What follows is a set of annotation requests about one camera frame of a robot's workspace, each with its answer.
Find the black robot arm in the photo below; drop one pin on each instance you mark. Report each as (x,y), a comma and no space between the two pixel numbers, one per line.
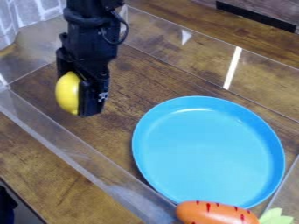
(94,7)

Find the white brick pattern curtain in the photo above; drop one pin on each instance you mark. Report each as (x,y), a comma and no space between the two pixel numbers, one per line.
(19,13)

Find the dark baseboard strip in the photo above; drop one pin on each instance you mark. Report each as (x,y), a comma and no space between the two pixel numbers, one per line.
(257,16)

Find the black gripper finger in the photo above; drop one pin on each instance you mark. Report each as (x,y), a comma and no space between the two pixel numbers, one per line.
(65,62)
(93,96)

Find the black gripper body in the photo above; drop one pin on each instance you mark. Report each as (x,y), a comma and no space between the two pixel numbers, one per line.
(91,42)

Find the blue round plastic tray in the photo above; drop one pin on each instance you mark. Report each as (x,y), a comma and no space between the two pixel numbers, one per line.
(203,148)

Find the orange toy carrot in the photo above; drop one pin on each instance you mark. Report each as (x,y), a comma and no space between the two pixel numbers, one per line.
(205,212)

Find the yellow toy lemon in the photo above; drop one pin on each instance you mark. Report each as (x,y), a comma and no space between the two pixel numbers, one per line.
(67,92)

